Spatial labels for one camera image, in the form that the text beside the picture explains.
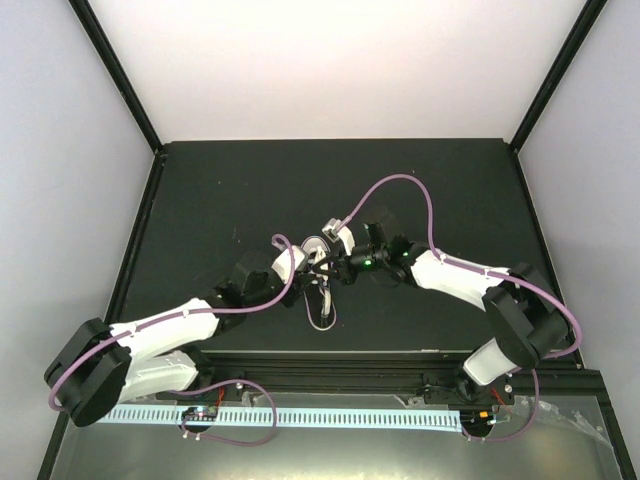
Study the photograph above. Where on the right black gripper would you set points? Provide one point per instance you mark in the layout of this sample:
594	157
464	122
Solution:
343	271

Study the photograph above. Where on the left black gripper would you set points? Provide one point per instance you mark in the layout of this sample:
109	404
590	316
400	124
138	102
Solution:
298	284

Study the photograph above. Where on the black sneaker white sole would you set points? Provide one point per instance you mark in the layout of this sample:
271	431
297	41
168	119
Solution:
317	250

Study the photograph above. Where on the white shoelace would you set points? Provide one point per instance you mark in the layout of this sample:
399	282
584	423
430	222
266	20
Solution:
319	300

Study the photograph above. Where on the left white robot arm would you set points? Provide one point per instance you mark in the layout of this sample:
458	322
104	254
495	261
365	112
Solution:
104	365

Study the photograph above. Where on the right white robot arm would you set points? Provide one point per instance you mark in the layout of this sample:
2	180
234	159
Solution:
525	322

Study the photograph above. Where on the left small circuit board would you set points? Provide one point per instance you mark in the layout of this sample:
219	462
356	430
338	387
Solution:
200	413

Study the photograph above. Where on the small circuit board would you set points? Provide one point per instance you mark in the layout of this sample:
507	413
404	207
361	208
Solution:
200	413
477	418

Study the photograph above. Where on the right small circuit board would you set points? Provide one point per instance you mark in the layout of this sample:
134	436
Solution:
477	418

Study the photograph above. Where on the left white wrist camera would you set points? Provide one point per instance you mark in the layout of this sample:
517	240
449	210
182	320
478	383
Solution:
289	261

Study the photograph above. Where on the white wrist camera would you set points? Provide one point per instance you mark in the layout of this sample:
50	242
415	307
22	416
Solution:
289	261
335	231

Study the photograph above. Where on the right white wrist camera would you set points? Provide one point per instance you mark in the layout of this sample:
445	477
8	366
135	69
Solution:
335	231

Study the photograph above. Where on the white slotted cable duct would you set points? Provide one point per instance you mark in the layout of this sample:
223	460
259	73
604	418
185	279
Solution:
285	417

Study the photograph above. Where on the black aluminium mounting rail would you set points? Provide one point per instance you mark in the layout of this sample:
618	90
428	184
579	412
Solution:
438	378

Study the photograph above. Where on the right black frame post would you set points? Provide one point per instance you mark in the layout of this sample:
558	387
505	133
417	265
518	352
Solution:
579	32

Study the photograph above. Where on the black frame post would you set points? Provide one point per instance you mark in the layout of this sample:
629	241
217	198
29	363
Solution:
103	47
579	32

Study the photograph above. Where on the left black frame post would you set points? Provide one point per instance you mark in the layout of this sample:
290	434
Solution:
103	47

